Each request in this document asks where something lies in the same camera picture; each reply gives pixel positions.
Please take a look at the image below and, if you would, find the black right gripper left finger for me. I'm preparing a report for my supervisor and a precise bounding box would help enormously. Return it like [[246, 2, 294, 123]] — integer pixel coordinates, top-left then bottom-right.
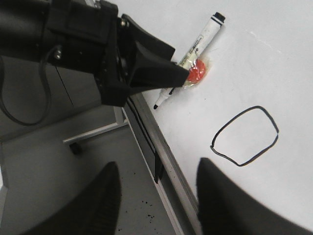
[[23, 162, 121, 235]]

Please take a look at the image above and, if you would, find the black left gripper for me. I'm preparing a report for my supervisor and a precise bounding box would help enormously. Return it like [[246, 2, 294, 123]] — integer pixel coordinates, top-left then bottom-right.
[[46, 0, 189, 107]]

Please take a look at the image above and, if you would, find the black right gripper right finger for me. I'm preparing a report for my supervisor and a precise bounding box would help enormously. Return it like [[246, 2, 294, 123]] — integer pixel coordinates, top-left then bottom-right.
[[196, 158, 312, 235]]

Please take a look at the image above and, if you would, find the white whiteboard marker pen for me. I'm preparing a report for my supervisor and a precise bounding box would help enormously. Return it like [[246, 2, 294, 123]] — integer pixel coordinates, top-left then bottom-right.
[[153, 11, 226, 110]]

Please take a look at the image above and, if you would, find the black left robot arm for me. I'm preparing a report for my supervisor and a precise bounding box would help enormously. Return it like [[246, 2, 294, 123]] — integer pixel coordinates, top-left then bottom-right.
[[0, 0, 189, 107]]

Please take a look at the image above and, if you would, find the white whiteboard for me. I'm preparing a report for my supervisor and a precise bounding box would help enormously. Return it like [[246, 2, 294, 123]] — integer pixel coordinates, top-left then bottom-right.
[[118, 0, 313, 231]]

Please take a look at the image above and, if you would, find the red round magnet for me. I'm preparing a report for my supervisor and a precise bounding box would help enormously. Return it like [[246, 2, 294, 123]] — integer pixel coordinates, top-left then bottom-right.
[[183, 57, 211, 89]]

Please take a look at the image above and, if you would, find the white stand leg with caster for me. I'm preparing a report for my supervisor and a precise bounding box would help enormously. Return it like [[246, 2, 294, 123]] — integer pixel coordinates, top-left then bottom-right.
[[62, 107, 128, 155]]

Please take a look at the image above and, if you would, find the black cable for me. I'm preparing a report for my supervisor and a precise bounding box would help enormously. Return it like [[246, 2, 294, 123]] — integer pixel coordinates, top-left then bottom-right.
[[0, 45, 62, 127]]

